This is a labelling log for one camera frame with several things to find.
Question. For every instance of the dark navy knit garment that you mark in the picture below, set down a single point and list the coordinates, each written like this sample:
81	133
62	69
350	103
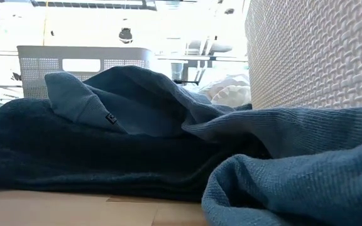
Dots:
74	157

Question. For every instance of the white shirt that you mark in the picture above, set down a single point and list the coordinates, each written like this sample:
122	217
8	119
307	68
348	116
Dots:
228	94

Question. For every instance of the small dark background object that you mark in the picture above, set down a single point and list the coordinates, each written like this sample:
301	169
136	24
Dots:
16	76

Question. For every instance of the white perforated plastic bin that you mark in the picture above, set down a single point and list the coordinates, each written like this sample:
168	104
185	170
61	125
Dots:
319	53
36	75

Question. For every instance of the dark ceiling light strip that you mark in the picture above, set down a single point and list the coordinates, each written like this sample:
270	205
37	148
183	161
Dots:
90	5

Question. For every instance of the round dark background object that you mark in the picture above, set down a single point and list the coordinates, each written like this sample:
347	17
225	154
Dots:
125	35

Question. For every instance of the grey cylinder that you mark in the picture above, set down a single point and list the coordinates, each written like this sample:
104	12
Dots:
177	70

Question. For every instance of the background desk with legs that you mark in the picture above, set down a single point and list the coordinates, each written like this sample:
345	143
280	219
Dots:
196	62

